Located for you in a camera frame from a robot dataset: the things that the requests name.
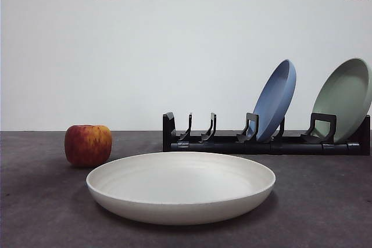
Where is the pale yellow plate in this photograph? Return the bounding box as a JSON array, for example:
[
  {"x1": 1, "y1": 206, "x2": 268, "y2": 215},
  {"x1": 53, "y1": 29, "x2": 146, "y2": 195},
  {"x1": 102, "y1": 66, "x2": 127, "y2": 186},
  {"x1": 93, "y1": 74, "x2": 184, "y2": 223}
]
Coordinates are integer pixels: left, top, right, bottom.
[{"x1": 85, "y1": 151, "x2": 276, "y2": 226}]

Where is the red yellow apple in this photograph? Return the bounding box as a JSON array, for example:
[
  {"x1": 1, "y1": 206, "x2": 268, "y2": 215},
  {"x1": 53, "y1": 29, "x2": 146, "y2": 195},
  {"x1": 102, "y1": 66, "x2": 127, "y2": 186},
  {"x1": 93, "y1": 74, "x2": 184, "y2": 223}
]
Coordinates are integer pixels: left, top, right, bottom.
[{"x1": 64, "y1": 124, "x2": 113, "y2": 168}]

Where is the black plate rack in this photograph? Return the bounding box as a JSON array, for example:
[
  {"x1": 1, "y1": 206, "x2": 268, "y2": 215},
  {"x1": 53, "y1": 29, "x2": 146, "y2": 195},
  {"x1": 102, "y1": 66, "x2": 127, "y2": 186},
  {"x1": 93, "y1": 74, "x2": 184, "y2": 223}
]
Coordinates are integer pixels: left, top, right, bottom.
[{"x1": 162, "y1": 111, "x2": 371, "y2": 156}]

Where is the blue plate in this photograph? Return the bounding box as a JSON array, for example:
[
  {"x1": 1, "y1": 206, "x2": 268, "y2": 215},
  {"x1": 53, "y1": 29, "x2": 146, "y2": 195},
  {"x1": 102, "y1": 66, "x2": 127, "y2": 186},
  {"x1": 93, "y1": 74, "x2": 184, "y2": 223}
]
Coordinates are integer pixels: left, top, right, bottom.
[{"x1": 252, "y1": 59, "x2": 298, "y2": 142}]

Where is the green plate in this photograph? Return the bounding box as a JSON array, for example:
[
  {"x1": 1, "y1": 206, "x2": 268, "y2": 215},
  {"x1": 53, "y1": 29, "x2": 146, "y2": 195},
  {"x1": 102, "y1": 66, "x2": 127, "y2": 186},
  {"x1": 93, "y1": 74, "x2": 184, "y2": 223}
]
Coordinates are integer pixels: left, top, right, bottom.
[{"x1": 310, "y1": 57, "x2": 372, "y2": 145}]

